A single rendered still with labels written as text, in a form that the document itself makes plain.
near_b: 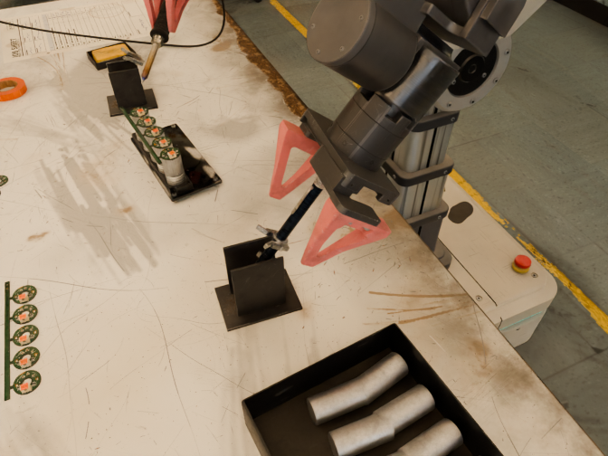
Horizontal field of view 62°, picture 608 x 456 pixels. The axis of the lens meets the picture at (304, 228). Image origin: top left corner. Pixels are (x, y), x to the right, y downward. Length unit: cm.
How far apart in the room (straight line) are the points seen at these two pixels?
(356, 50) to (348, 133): 9
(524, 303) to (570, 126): 125
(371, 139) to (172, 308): 28
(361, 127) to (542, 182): 165
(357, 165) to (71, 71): 70
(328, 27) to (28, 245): 46
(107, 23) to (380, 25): 88
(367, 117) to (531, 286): 94
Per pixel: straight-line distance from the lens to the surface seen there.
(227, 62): 98
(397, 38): 38
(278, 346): 52
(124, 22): 119
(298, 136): 49
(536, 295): 131
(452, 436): 47
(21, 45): 116
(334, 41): 37
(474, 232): 137
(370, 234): 43
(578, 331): 161
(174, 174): 66
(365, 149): 43
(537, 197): 197
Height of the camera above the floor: 120
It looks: 45 degrees down
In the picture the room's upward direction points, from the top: straight up
